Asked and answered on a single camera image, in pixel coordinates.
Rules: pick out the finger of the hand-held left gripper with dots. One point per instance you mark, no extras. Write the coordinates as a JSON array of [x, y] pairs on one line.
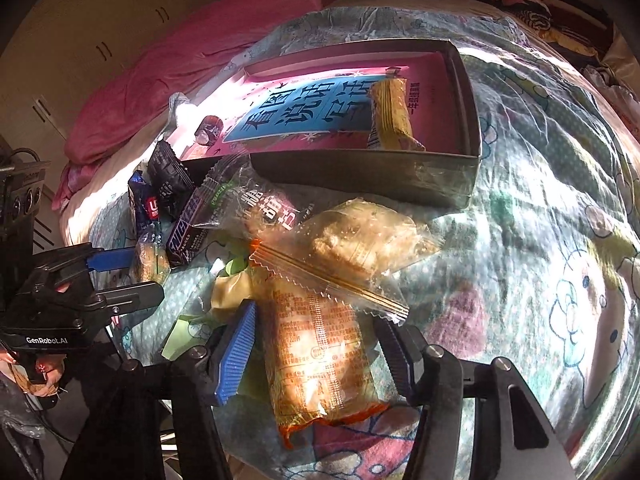
[[110, 260], [132, 297]]

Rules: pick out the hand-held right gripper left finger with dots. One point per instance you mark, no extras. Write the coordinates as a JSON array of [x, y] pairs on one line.
[[235, 355]]

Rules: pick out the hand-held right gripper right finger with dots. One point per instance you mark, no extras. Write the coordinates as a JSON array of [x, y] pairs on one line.
[[400, 362]]

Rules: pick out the blue snack packet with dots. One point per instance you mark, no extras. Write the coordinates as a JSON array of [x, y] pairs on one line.
[[145, 207]]

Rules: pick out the green and clear snack packet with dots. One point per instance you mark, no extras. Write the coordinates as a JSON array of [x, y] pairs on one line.
[[230, 290]]

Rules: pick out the orange snack packet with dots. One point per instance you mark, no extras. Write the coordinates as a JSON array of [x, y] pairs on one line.
[[305, 350]]

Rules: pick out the grey cardboard box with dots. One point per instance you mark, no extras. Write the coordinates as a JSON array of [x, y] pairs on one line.
[[375, 180]]

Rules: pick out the person's left hand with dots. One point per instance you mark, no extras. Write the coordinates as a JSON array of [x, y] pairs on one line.
[[47, 366]]

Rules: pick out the small clear cake packet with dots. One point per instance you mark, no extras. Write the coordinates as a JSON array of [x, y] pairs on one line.
[[147, 260]]

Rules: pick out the black chocolate bar packet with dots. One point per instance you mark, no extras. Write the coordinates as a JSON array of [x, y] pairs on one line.
[[182, 232]]

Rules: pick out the beige bed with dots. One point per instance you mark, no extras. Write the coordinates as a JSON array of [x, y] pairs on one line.
[[100, 180]]

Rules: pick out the black snack packet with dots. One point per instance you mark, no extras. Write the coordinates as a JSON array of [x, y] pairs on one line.
[[167, 172]]

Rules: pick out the clear cracker packet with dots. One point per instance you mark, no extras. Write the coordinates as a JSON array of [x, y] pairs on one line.
[[360, 240]]

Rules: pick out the clear red-print candy packet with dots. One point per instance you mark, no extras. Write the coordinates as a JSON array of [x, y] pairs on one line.
[[260, 200]]

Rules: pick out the small red jelly cup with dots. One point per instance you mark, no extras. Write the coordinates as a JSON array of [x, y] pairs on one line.
[[209, 127]]

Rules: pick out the cartoon printed blanket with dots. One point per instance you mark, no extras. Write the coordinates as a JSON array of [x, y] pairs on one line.
[[525, 210]]

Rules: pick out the pink blanket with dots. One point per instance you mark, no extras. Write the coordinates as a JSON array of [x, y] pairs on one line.
[[175, 60]]

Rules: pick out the cream wardrobe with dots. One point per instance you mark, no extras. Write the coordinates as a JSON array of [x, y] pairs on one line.
[[75, 35]]

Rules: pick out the yellow snack packet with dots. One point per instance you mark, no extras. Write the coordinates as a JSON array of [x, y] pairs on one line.
[[395, 115]]

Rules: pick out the white cloth bundle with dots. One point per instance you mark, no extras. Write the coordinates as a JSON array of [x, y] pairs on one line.
[[607, 85]]

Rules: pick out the pile of folded clothes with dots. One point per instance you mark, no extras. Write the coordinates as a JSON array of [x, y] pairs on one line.
[[550, 20]]

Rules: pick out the beige curtain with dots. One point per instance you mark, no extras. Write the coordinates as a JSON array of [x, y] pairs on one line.
[[625, 60]]

